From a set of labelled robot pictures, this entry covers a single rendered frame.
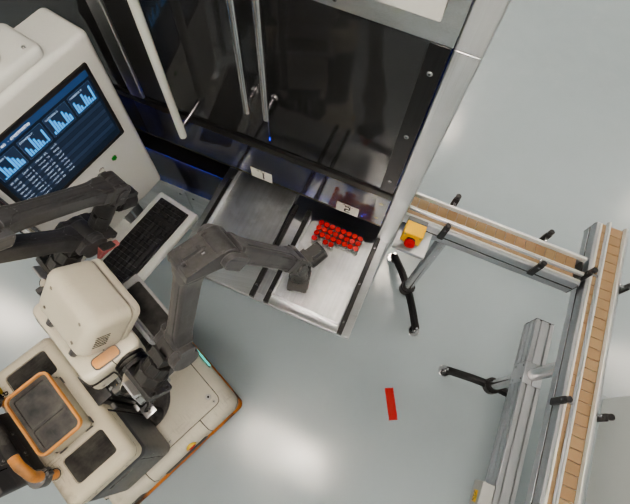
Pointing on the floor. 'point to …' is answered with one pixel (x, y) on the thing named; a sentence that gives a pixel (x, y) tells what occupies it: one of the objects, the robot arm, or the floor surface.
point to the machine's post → (444, 107)
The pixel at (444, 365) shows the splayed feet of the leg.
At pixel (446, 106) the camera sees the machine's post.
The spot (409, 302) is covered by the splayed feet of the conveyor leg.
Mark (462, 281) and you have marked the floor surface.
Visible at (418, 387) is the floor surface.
